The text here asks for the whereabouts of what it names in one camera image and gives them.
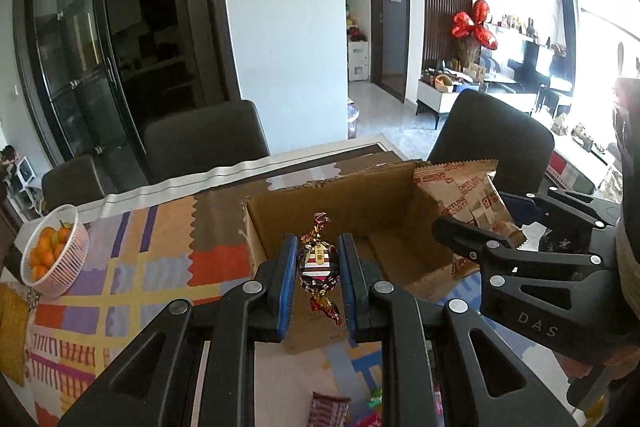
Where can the white shelf with toys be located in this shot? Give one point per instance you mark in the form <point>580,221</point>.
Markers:
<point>357,51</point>

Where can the brown cardboard box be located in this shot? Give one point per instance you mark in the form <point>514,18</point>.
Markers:
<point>388,215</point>

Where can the yellow woven mat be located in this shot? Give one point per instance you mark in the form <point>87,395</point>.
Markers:
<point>14,320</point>

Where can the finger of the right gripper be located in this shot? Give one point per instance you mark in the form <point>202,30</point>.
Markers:
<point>464,240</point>
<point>528,209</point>

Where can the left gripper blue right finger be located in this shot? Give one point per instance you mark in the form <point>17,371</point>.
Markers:
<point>357,276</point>

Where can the dark chair far middle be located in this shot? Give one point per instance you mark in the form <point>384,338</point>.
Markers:
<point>202,139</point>

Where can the black glass cabinet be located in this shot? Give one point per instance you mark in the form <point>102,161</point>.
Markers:
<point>97,73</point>

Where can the dark chair far left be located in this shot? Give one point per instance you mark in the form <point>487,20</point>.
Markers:
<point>76,182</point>

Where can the colourful patterned tablecloth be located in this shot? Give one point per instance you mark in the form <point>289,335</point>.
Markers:
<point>192,247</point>

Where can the red foil balloon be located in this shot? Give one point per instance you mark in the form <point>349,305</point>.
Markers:
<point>473,24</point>

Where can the white sideboard cabinet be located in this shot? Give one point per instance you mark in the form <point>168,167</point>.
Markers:
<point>433,102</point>

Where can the dark chair right side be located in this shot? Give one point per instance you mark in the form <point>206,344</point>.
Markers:
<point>482,127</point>

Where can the dark chair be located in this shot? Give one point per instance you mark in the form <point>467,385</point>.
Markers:
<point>76,182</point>
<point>482,127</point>
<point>202,139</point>

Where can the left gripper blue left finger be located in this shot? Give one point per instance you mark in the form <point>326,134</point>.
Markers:
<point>273,288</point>

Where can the red gold candy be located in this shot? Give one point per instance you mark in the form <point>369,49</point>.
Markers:
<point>317,269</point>

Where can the purple striped snack bar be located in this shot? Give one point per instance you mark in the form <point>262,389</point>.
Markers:
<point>327,410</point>

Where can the white basket of oranges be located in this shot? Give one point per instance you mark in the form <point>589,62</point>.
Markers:
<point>55,253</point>

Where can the dark interior door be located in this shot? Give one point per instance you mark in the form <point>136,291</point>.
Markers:
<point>389,43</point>

